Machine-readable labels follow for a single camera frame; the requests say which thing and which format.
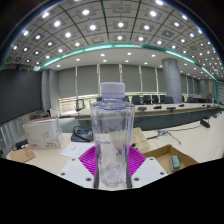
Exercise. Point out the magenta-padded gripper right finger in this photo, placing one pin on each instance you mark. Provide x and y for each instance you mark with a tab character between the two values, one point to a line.
137	161

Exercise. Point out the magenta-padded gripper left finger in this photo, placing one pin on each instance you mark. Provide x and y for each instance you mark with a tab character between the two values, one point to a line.
87	161

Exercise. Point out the clear plastic water bottle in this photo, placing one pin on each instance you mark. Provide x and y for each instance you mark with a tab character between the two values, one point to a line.
112	133

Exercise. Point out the white paper sheet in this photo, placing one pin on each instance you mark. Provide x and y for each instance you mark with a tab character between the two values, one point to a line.
75	150

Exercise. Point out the small beige open box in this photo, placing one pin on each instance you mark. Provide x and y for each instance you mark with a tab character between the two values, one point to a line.
140	141

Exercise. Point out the open cardboard box red side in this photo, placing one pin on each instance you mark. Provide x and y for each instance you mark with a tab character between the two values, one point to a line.
160	156

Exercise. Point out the black desk phone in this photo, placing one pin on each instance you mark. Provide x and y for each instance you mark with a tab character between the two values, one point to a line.
81	135

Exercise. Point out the grey-green eraser block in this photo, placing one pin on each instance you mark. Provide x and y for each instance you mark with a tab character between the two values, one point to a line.
175	162

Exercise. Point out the white cardboard box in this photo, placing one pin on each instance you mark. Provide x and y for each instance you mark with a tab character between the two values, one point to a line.
43	134

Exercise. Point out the black office chairs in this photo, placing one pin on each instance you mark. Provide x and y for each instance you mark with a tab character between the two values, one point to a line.
146	99

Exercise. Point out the black power strip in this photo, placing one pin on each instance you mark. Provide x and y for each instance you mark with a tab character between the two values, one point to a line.
21	144

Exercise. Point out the ceiling lights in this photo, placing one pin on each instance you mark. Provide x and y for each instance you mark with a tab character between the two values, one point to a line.
93	27

